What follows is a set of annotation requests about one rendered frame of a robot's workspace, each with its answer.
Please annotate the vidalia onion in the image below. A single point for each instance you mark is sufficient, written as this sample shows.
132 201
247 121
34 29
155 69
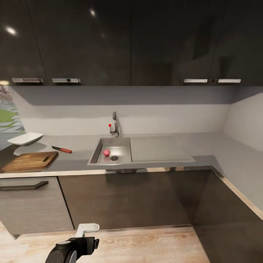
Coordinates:
106 152

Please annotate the cutting board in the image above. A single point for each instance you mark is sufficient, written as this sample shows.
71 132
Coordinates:
31 161

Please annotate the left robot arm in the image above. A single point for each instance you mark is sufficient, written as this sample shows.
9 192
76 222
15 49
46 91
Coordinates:
71 250

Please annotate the cabinet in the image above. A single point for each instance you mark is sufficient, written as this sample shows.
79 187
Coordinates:
65 42
196 42

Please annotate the parer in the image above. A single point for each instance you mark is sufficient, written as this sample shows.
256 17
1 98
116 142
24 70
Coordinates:
62 149

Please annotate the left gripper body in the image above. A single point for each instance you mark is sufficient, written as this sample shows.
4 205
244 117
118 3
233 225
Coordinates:
87 245

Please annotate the bowl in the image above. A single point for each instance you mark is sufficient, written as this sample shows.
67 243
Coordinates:
26 139

